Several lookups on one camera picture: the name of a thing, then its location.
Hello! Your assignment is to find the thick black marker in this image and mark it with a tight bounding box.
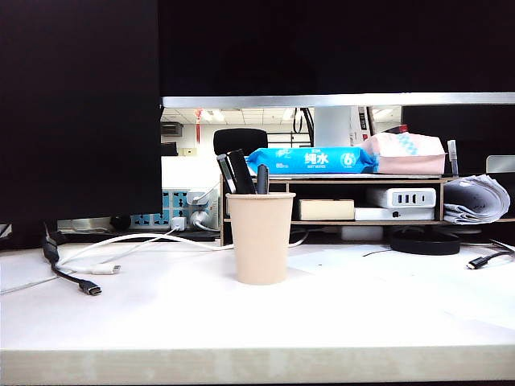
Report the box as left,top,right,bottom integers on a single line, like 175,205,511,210
227,149,258,195

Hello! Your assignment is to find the beige paper cup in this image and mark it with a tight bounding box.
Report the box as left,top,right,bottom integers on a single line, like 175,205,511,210
225,191,297,285

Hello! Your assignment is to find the dark grey pen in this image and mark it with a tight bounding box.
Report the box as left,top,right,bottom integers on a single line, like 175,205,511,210
256,163,270,195

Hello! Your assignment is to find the black pen with silver clip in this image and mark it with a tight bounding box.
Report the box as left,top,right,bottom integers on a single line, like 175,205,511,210
216,154,234,195

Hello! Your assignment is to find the black office chair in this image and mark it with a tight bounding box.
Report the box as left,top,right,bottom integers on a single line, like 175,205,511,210
212,127,270,157

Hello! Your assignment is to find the blue wet wipes pack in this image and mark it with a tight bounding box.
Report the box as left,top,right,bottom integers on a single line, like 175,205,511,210
245,146,380,175

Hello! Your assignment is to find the white round power plug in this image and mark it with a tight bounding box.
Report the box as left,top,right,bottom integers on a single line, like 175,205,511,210
188,209,220,232

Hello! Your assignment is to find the beige box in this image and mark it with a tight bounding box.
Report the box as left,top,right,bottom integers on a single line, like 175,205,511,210
298,199,356,221

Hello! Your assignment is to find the blue and white power strip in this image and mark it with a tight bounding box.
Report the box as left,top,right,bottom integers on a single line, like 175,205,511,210
130,188,221,230

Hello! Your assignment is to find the wooden desk shelf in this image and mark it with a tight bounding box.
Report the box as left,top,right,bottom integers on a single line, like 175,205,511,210
219,173,515,247

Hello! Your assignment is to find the white box under shelf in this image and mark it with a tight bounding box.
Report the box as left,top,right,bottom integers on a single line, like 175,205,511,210
341,225,385,241

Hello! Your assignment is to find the flat white box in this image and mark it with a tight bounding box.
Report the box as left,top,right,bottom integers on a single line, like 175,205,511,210
354,207,435,221

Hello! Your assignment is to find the white multi-port charger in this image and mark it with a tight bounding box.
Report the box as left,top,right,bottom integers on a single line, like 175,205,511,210
366,187,438,209

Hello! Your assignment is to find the pink tissue pack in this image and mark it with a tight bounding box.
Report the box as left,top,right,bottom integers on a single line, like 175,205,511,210
356,131,447,175

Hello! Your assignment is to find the black round monitor base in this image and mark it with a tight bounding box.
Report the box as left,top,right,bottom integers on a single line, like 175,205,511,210
389,228,463,257

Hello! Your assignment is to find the black monitor with silver foot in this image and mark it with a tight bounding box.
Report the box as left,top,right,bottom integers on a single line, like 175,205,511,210
0,0,163,250

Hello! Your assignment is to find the rolled paper stack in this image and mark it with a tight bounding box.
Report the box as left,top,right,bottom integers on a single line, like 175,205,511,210
442,175,511,225

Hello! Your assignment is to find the silver monitor stand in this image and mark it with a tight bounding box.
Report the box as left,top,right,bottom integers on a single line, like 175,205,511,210
485,154,515,175

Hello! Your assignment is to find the thick white USB cable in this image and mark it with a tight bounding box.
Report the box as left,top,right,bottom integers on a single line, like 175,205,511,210
54,232,234,276

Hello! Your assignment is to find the black HDMI cable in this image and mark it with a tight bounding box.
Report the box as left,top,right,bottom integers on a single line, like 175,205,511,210
39,223,103,298

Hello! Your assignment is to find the black cable with silver plug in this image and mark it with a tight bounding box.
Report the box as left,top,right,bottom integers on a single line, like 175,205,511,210
466,251,515,270

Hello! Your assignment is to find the thin white cable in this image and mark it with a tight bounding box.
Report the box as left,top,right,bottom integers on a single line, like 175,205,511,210
0,228,182,295

